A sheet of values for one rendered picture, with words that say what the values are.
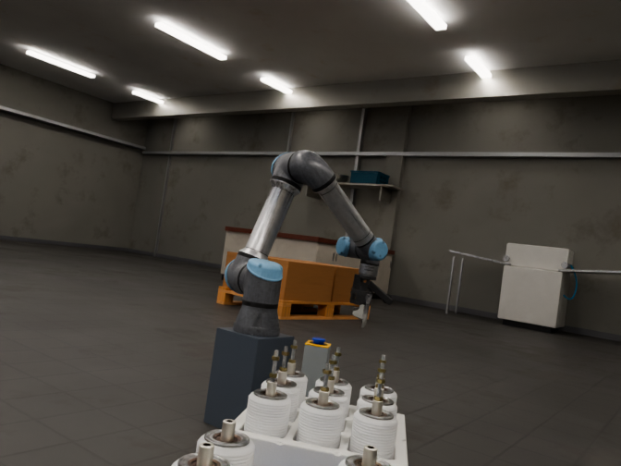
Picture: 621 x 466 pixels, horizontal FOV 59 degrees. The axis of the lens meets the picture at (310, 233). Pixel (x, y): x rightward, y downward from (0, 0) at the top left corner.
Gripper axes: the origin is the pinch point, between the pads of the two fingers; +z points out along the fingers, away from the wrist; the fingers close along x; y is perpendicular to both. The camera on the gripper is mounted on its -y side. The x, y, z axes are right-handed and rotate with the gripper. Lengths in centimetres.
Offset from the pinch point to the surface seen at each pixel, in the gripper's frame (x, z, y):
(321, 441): 101, 11, 7
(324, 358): 59, 3, 11
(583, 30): -382, -299, -184
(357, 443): 101, 10, 0
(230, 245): -564, 1, 196
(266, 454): 104, 15, 18
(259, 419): 100, 10, 21
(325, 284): -268, 8, 33
